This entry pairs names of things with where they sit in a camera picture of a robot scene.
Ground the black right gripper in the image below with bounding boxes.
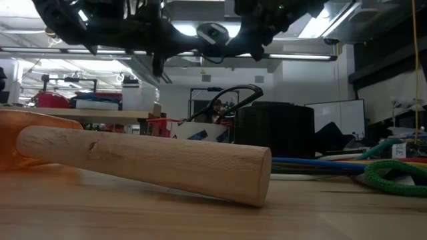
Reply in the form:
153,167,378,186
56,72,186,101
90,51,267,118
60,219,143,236
228,9,278,63

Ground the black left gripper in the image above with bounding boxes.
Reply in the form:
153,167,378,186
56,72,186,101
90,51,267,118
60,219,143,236
123,0,203,77

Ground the black round spool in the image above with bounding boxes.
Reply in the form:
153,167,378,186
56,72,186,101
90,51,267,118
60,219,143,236
195,21,231,47

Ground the teal green cord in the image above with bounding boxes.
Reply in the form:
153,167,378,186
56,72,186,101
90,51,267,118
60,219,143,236
199,45,225,65

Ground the LED strip light bar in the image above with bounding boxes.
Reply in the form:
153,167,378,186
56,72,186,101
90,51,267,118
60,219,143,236
0,47,338,63

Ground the white plastic jug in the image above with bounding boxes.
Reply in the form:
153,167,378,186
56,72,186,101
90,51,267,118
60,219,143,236
121,78,158,113

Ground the blue fabric bundle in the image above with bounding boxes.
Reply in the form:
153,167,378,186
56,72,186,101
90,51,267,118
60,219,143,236
71,92,121,103

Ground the white flat box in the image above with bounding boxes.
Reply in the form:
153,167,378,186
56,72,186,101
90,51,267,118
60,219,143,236
75,99,120,111

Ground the white board panel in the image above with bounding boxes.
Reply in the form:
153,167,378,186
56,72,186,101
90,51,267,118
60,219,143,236
305,99,366,141

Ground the orange head wooden mallet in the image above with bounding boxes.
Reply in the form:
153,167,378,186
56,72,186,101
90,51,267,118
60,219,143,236
0,109,273,209

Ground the black looped cable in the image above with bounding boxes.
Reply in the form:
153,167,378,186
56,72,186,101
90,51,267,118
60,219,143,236
185,83,265,123

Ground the grey duct tape roll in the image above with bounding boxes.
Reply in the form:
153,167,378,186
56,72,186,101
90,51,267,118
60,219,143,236
234,101,316,159

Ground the multicoloured jumper wire bundle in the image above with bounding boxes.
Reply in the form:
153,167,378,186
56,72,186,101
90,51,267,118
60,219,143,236
270,137,427,177

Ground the yellow hanging cable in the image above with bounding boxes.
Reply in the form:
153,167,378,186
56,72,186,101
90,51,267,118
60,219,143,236
411,0,420,145

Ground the green braided cord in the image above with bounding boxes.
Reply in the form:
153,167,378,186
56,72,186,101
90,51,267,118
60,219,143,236
362,159,427,198

